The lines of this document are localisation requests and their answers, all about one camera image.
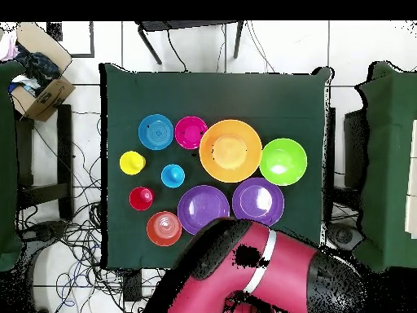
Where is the black floor device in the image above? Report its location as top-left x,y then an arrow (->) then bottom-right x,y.
19,219 -> 70,244

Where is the cardboard box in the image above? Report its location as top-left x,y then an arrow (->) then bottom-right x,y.
9,21 -> 77,122

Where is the black metal frame table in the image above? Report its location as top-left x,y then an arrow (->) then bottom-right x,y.
134,20 -> 245,65

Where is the black floor frame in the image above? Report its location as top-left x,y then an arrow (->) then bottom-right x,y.
46,20 -> 95,59

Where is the small red-orange plastic bowl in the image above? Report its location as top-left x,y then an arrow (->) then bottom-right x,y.
146,210 -> 183,248

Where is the blue plastic bowl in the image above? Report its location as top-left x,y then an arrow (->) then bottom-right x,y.
138,113 -> 174,152

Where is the tangle of floor cables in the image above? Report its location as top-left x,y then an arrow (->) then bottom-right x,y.
15,107 -> 170,313

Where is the purple plastic bowl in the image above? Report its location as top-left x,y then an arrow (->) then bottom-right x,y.
177,184 -> 231,236
231,177 -> 285,229

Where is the large orange plastic bowl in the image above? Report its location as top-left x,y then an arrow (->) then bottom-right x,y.
199,119 -> 263,184

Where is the black stand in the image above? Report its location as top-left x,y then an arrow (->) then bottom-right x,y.
343,108 -> 371,192

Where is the blue plastic cup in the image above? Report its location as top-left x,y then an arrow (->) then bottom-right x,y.
160,163 -> 186,189

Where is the pink plastic bowl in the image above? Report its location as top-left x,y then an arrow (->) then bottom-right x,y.
173,116 -> 209,151

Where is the white panel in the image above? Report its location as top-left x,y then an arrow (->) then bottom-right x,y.
404,119 -> 417,240

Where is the black power brick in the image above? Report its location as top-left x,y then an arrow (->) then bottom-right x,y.
122,268 -> 143,302

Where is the grey round floor foot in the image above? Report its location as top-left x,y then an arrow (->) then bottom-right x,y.
327,223 -> 364,251

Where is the green cloth covered table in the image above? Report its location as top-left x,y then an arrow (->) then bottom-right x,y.
0,60 -> 26,272
353,60 -> 417,274

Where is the pile of clothes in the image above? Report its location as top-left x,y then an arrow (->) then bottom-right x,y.
0,30 -> 63,97

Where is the red plastic cup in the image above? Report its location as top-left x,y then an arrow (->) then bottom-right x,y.
129,186 -> 155,212

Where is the dark green tablecloth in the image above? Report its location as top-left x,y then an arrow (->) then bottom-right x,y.
99,62 -> 335,271

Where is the yellow plastic cup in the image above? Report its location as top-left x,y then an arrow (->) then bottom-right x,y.
119,150 -> 147,176

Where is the green plastic bowl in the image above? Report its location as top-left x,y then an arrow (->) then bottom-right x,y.
259,138 -> 308,187

